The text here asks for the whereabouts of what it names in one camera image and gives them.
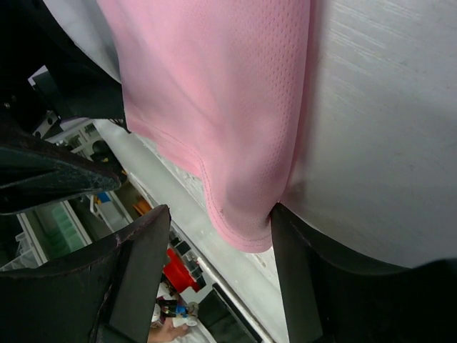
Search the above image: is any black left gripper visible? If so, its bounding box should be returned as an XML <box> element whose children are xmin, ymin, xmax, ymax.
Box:
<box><xmin>1</xmin><ymin>1</ymin><xmax>125</xmax><ymax>214</ymax></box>

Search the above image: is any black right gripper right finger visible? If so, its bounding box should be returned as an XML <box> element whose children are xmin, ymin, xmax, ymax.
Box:
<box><xmin>271</xmin><ymin>204</ymin><xmax>456</xmax><ymax>342</ymax></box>

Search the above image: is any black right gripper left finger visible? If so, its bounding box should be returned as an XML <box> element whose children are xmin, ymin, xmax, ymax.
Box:
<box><xmin>1</xmin><ymin>205</ymin><xmax>171</xmax><ymax>342</ymax></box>

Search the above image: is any pink t shirt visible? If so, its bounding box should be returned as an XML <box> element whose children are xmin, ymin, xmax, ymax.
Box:
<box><xmin>99</xmin><ymin>1</ymin><xmax>311</xmax><ymax>253</ymax></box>

